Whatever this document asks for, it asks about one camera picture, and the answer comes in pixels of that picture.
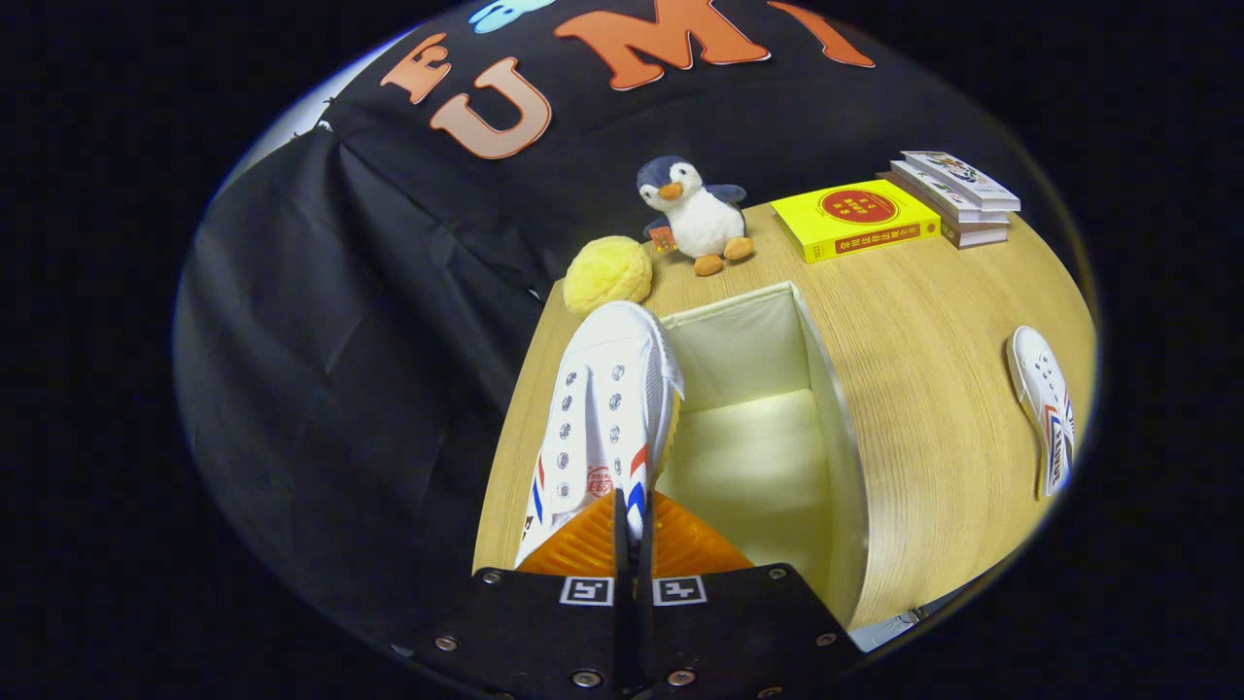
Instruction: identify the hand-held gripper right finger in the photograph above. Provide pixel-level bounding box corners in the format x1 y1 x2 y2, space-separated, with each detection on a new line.
638 491 868 700

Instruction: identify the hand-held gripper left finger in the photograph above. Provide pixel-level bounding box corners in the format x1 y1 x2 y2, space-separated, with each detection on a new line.
412 489 639 700

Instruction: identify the beige fabric storage box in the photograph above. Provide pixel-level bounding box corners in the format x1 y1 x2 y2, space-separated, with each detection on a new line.
656 282 869 628

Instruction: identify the white canvas shoe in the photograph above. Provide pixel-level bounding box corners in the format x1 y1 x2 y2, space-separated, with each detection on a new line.
513 300 686 570
1006 326 1077 500

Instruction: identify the black backdrop cloth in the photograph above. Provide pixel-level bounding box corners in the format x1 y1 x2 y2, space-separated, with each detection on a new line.
173 0 1080 643

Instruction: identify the yellow round plush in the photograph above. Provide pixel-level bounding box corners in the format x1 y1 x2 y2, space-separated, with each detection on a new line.
564 235 654 317

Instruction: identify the penguin plush toy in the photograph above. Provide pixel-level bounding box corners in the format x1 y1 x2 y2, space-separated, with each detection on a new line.
637 156 755 277

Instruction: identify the yellow book red circle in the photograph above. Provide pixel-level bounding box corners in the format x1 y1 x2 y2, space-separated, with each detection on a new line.
771 179 942 264

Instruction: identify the brown cover book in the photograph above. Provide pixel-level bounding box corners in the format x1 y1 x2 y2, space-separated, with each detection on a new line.
878 172 1010 250

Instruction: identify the white illustrated cover book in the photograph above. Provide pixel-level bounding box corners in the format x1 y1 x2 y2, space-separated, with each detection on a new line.
901 151 1021 213

